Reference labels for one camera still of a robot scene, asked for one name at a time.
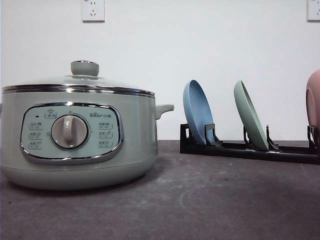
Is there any green plate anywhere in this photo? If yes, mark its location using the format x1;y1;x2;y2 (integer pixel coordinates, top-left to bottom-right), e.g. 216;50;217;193
233;80;269;151

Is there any white wall socket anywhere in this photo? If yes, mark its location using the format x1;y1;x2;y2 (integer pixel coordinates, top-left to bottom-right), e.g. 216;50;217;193
82;0;106;24
304;0;320;24

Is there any pink plate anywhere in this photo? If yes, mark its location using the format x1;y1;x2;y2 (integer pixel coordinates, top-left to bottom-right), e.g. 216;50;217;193
306;69;320;147

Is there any white wall socket right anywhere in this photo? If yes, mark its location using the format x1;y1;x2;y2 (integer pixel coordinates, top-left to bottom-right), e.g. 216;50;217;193
304;0;320;24

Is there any black plate rack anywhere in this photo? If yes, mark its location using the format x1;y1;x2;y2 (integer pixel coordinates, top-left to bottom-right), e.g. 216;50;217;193
180;123;320;164

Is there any green electric steamer pot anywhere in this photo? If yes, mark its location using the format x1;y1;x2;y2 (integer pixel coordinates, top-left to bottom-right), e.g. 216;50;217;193
0;90;174;191

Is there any white wall socket left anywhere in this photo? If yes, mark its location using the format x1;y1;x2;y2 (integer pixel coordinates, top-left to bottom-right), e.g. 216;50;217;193
82;0;106;24

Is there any glass steamer lid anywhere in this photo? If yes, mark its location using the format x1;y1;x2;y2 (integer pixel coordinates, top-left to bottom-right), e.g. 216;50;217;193
2;60;155;97

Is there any blue plate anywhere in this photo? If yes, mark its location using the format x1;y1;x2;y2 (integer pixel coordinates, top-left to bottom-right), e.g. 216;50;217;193
183;79;214;145

